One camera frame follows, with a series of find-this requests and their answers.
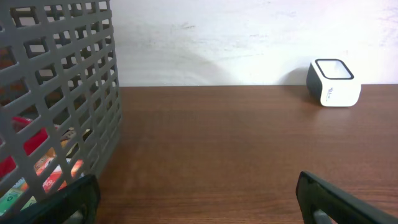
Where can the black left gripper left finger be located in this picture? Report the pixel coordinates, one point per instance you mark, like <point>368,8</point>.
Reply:
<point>81,196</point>

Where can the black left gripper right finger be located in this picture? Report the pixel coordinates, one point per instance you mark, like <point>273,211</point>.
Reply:
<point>322,202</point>

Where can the small orange packet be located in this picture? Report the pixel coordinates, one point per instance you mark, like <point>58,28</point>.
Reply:
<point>42,164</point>

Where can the small green tissue pack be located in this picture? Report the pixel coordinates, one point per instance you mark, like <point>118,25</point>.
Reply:
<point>9,198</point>

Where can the red snack bag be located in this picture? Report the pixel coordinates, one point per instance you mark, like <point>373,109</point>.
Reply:
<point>19,123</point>

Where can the beige wet wipes pack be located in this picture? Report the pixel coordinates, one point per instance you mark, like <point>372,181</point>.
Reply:
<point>68,142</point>

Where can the white barcode scanner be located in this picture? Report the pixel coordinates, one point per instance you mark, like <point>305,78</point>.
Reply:
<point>332,83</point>

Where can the grey plastic mesh basket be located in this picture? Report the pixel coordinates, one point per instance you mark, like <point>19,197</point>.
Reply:
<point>58,68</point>

